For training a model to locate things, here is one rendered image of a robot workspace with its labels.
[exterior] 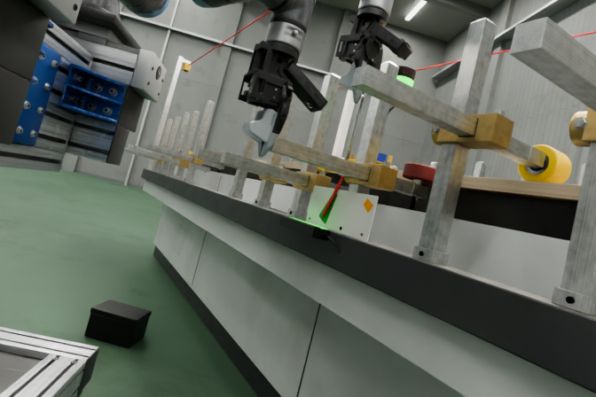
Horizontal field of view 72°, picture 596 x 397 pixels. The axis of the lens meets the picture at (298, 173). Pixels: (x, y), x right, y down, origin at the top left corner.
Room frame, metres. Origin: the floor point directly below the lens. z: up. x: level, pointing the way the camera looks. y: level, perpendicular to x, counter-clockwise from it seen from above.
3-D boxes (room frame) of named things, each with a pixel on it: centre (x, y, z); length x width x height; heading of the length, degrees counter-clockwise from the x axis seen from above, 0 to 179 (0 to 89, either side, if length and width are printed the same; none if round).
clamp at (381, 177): (0.95, -0.16, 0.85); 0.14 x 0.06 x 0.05; 29
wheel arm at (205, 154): (1.34, 0.12, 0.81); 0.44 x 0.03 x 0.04; 119
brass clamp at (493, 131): (0.73, -0.28, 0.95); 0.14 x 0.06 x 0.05; 29
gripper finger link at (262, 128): (0.77, 0.09, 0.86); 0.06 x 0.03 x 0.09; 119
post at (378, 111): (0.97, -0.15, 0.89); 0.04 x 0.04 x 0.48; 29
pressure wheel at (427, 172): (1.00, -0.29, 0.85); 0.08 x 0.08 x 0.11
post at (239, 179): (1.63, 0.22, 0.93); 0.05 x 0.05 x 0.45; 29
